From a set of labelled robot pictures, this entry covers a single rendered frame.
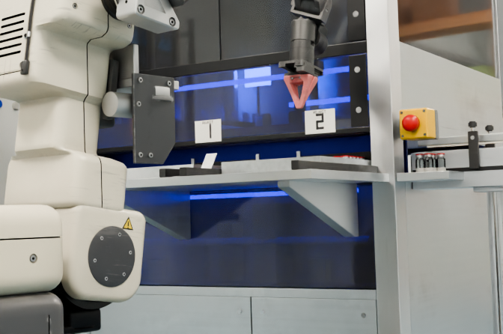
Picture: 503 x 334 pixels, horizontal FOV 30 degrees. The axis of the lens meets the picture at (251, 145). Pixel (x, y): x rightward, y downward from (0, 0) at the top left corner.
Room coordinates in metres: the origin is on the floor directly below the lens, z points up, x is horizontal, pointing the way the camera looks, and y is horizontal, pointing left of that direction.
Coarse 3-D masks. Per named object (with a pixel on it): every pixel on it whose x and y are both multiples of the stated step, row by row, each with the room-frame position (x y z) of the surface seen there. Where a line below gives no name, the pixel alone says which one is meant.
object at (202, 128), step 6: (210, 120) 2.50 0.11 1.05; (216, 120) 2.49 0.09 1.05; (198, 126) 2.52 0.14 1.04; (204, 126) 2.51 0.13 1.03; (216, 126) 2.49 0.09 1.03; (198, 132) 2.52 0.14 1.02; (204, 132) 2.51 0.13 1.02; (216, 132) 2.49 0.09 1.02; (198, 138) 2.52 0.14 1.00; (204, 138) 2.51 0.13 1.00; (216, 138) 2.49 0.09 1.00
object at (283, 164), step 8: (248, 160) 2.13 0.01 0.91; (256, 160) 2.12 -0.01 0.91; (264, 160) 2.11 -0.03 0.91; (272, 160) 2.10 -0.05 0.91; (280, 160) 2.09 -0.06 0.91; (288, 160) 2.08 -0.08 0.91; (312, 160) 2.05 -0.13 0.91; (320, 160) 2.04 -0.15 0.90; (328, 160) 2.07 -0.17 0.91; (336, 160) 2.10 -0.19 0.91; (344, 160) 2.14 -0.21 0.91; (352, 160) 2.17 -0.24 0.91; (360, 160) 2.21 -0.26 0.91; (368, 160) 2.25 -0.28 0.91; (224, 168) 2.17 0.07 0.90; (232, 168) 2.15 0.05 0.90; (240, 168) 2.14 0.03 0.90; (248, 168) 2.13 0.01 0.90; (256, 168) 2.12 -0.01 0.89; (264, 168) 2.11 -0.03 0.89; (272, 168) 2.10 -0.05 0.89; (280, 168) 2.09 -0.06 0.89; (288, 168) 2.08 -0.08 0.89
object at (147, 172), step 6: (132, 168) 2.31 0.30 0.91; (138, 168) 2.30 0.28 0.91; (144, 168) 2.29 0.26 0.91; (150, 168) 2.28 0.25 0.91; (156, 168) 2.27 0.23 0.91; (126, 174) 2.32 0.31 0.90; (132, 174) 2.31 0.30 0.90; (138, 174) 2.30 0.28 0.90; (144, 174) 2.29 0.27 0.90; (150, 174) 2.28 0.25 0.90; (156, 174) 2.27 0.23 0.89
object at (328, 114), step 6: (306, 114) 2.34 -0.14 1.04; (312, 114) 2.33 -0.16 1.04; (324, 114) 2.32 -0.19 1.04; (330, 114) 2.31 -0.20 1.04; (306, 120) 2.34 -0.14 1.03; (312, 120) 2.33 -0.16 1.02; (318, 120) 2.33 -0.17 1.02; (324, 120) 2.32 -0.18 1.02; (330, 120) 2.31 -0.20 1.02; (306, 126) 2.34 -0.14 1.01; (312, 126) 2.33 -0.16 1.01; (318, 126) 2.33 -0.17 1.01; (324, 126) 2.32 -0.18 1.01; (330, 126) 2.31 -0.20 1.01; (306, 132) 2.34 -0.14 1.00; (312, 132) 2.34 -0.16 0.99; (318, 132) 2.33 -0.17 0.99; (324, 132) 2.32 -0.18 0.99; (330, 132) 2.31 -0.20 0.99
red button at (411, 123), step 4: (408, 116) 2.17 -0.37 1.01; (412, 116) 2.16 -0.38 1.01; (416, 116) 2.17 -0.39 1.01; (404, 120) 2.17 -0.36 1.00; (408, 120) 2.16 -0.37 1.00; (412, 120) 2.16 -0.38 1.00; (416, 120) 2.16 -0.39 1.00; (404, 124) 2.17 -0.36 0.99; (408, 124) 2.16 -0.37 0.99; (412, 124) 2.16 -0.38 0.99; (416, 124) 2.16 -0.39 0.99; (404, 128) 2.17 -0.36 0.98; (408, 128) 2.17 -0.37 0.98; (412, 128) 2.16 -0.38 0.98; (416, 128) 2.17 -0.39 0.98
